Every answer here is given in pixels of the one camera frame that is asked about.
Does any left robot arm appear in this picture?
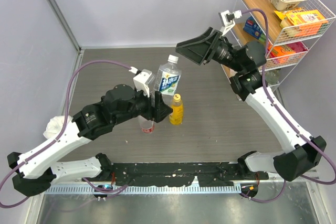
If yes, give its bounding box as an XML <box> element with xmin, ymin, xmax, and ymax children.
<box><xmin>7</xmin><ymin>84</ymin><xmax>173</xmax><ymax>197</ymax></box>

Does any red cap clear bottle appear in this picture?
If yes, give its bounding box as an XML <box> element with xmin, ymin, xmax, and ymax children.
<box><xmin>138</xmin><ymin>116</ymin><xmax>154</xmax><ymax>134</ymax></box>

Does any white wire shelf rack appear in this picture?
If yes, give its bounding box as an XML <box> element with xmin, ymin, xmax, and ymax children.
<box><xmin>230</xmin><ymin>0</ymin><xmax>335</xmax><ymax>91</ymax></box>

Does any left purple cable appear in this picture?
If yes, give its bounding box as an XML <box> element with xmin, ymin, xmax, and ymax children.
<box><xmin>0</xmin><ymin>60</ymin><xmax>132</xmax><ymax>208</ymax></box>

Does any yellow juice bottle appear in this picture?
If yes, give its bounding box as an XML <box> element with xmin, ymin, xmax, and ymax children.
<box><xmin>169</xmin><ymin>94</ymin><xmax>184</xmax><ymax>125</ymax></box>

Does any clear glass jar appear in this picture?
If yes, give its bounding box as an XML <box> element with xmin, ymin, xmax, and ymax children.
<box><xmin>265</xmin><ymin>69</ymin><xmax>280</xmax><ymax>91</ymax></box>

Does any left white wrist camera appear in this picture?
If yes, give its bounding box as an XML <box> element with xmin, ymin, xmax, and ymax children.
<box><xmin>129</xmin><ymin>67</ymin><xmax>155</xmax><ymax>98</ymax></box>

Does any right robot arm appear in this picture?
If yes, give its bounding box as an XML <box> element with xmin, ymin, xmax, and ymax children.
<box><xmin>175</xmin><ymin>28</ymin><xmax>327</xmax><ymax>182</ymax></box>

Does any white blue bottle cap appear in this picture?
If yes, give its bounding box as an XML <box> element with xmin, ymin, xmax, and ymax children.
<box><xmin>168</xmin><ymin>55</ymin><xmax>179</xmax><ymax>64</ymax></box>

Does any white slotted cable duct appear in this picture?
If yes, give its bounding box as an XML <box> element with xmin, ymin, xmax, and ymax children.
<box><xmin>45</xmin><ymin>183</ymin><xmax>242</xmax><ymax>195</ymax></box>

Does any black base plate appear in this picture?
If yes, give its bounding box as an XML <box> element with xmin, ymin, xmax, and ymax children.
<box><xmin>87</xmin><ymin>162</ymin><xmax>269</xmax><ymax>187</ymax></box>

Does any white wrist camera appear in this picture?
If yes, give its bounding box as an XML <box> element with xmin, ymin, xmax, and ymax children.
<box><xmin>129</xmin><ymin>67</ymin><xmax>155</xmax><ymax>98</ymax></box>
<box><xmin>218</xmin><ymin>10</ymin><xmax>242</xmax><ymax>36</ymax></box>

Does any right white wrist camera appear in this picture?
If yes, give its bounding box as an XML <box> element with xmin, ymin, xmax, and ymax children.
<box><xmin>218</xmin><ymin>10</ymin><xmax>242</xmax><ymax>36</ymax></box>

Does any white crumpled cloth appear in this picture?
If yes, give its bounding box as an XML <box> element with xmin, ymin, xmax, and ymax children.
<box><xmin>43</xmin><ymin>115</ymin><xmax>65</xmax><ymax>139</ymax></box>

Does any orange red snack pack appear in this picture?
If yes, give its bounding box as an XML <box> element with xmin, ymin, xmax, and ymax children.
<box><xmin>268</xmin><ymin>42</ymin><xmax>308</xmax><ymax>64</ymax></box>

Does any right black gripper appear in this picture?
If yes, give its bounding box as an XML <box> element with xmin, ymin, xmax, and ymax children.
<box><xmin>176</xmin><ymin>27</ymin><xmax>245</xmax><ymax>73</ymax></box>

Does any clear Pocari water bottle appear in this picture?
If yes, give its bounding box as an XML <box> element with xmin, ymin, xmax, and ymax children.
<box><xmin>154</xmin><ymin>60</ymin><xmax>182</xmax><ymax>96</ymax></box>

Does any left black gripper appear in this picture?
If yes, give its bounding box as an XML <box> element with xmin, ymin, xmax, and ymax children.
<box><xmin>113</xmin><ymin>85</ymin><xmax>173</xmax><ymax>125</ymax></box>

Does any orange yellow snack box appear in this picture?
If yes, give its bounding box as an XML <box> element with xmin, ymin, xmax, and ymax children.
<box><xmin>274</xmin><ymin>7</ymin><xmax>329</xmax><ymax>38</ymax></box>

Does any blue snack box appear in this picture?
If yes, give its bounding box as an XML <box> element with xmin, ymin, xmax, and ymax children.
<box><xmin>243</xmin><ymin>16</ymin><xmax>266</xmax><ymax>42</ymax></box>

